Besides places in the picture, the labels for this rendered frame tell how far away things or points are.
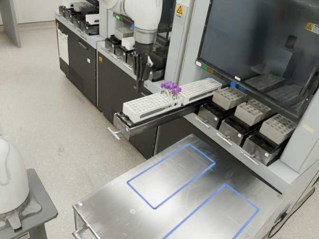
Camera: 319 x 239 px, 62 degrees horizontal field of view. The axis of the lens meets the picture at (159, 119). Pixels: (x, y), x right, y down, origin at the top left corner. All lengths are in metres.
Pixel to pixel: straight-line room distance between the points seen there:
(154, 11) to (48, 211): 0.80
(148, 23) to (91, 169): 1.36
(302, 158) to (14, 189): 1.13
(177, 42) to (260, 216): 1.04
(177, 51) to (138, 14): 0.64
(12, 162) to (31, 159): 1.35
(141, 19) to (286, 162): 0.90
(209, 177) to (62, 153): 1.46
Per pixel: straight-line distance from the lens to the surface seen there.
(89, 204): 0.92
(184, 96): 1.38
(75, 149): 2.29
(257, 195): 1.07
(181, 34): 1.60
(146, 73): 1.12
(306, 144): 1.30
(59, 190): 2.02
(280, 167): 1.37
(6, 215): 1.04
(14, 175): 0.94
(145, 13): 1.02
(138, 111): 1.22
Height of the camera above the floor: 1.56
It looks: 36 degrees down
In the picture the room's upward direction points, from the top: 9 degrees clockwise
